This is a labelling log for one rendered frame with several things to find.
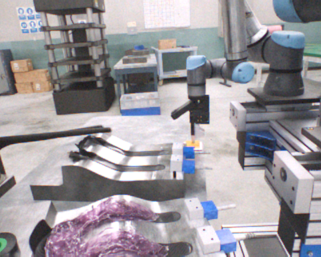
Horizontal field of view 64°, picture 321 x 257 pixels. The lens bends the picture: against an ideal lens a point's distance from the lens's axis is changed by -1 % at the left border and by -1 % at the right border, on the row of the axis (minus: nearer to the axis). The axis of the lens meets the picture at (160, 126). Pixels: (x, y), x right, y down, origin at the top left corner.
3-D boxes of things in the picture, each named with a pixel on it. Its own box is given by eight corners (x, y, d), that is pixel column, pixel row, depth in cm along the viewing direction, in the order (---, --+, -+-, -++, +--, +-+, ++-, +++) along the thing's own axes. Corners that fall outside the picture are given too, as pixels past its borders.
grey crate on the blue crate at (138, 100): (159, 100, 432) (158, 91, 426) (160, 107, 393) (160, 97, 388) (122, 103, 431) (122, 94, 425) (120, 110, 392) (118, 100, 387)
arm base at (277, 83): (293, 87, 111) (295, 63, 107) (311, 95, 97) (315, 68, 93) (257, 89, 112) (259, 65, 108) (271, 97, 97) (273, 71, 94)
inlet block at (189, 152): (210, 156, 94) (210, 142, 92) (210, 162, 89) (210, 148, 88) (174, 156, 96) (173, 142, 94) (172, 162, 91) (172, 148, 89)
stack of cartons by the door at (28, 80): (54, 89, 701) (47, 57, 672) (49, 92, 670) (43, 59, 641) (23, 91, 700) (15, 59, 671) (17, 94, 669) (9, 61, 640)
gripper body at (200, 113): (209, 126, 105) (209, 97, 101) (188, 126, 107) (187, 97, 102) (208, 120, 112) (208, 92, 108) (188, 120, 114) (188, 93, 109)
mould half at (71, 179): (186, 163, 103) (186, 132, 98) (184, 205, 79) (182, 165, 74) (68, 162, 110) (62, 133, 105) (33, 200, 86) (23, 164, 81)
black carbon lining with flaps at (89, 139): (169, 154, 96) (168, 130, 93) (164, 178, 81) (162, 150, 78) (80, 154, 101) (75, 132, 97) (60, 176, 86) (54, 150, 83)
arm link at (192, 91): (186, 86, 101) (187, 82, 108) (186, 98, 103) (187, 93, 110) (206, 86, 100) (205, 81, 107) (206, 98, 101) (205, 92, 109)
